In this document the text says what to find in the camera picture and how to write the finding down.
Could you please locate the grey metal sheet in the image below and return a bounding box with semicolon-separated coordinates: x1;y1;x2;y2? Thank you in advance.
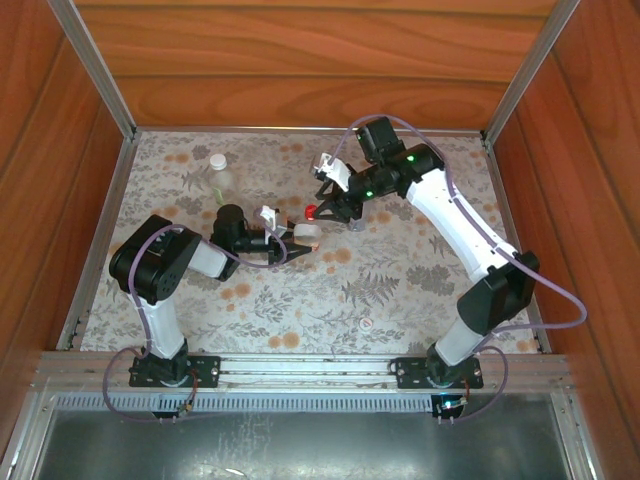
29;409;576;480

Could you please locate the clear bottle red white label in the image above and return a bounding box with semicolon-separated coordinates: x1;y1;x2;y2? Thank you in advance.
292;222;322;252

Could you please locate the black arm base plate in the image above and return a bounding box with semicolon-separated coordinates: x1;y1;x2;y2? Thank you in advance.
393;355;485;390
128;354;222;390

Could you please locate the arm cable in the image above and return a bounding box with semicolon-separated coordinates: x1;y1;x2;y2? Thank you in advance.
327;114;589;426
102;207;290;425

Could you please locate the large clear plastic bottle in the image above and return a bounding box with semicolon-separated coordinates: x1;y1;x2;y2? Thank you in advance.
203;162;240;207

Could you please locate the aluminium lower frame rail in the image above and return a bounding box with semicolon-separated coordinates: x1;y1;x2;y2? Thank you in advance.
0;389;57;480
549;392;604;480

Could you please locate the small circuit board green LED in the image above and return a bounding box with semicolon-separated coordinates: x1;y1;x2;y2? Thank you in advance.
433;394;472;426

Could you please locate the long aluminium mounting rail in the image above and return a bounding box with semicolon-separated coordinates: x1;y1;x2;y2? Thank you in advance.
32;351;574;394

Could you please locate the grey slotted cable duct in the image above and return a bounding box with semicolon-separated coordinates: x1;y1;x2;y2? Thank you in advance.
52;392;554;415

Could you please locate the floral print tablecloth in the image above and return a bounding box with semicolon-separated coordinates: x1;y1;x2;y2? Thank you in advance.
79;130;542;354

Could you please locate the brass connector with red wire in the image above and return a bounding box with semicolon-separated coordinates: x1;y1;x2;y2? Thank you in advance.
177;368;201;419

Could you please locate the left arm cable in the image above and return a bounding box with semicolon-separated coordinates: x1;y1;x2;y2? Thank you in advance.
102;207;290;425

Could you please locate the aluminium side rail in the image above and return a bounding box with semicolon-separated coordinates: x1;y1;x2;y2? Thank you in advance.
55;137;141;351
480;137;553;354

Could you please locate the aluminium frame post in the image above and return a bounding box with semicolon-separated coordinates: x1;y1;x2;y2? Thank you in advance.
481;0;584;146
47;0;139;144

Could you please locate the thin aluminium edge rail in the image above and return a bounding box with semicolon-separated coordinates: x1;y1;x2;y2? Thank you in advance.
133;125;485;136

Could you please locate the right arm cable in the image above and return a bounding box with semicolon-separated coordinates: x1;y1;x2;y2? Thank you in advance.
327;114;589;426

